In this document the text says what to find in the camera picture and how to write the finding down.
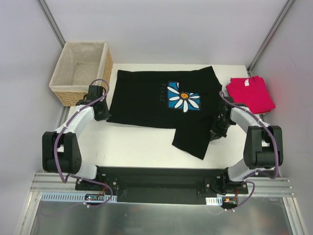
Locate left slotted cable duct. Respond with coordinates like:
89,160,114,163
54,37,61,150
41,192,117,204

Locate aluminium frame post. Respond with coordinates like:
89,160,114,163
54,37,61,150
36,0,66,48
246,0,296,77

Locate black t shirt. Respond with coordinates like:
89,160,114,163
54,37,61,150
108,66,222,160

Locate folded red t shirt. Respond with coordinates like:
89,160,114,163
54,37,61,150
226,76,276,114

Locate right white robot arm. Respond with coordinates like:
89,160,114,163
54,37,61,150
206,93,283,195

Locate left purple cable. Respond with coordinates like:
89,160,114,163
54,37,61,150
54,78,113,209

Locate right slotted cable duct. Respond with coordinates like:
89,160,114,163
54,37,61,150
205,197,223,206

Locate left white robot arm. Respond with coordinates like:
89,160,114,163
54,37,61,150
42,85,110,190

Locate wicker basket with liner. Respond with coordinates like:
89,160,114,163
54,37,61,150
49,41,113,107

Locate front aluminium rail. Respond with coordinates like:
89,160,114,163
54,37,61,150
30,172,296,197

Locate left aluminium frame post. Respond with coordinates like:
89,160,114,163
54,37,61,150
36,0,66,48

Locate right aluminium frame post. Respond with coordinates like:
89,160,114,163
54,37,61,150
246,0,296,77

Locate slotted cable duct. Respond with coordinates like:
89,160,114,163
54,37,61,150
41,192,117,204
205,197,223,206

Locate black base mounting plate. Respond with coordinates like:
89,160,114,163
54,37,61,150
74,167,250,204

